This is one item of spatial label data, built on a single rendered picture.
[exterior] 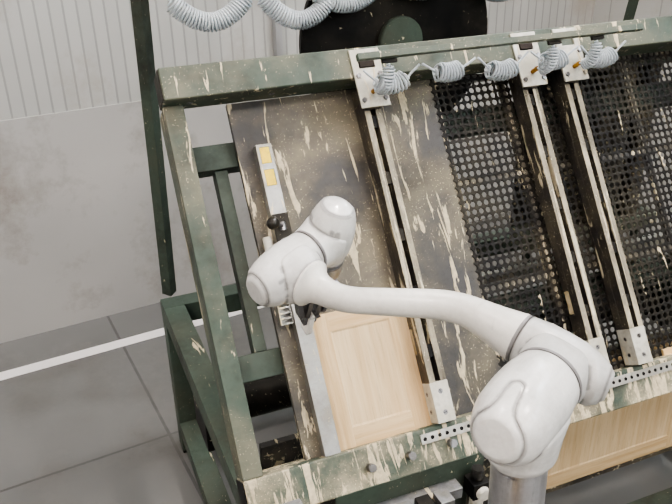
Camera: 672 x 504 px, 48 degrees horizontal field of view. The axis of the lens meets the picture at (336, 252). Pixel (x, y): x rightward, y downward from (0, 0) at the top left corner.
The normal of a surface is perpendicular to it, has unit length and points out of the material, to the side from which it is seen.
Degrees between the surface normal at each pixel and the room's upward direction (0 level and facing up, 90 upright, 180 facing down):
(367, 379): 56
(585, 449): 90
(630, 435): 90
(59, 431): 0
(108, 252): 90
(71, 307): 90
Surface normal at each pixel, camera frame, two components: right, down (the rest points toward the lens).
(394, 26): 0.38, 0.40
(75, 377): -0.02, -0.90
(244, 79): 0.31, -0.16
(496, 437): -0.62, 0.26
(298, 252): 0.16, -0.69
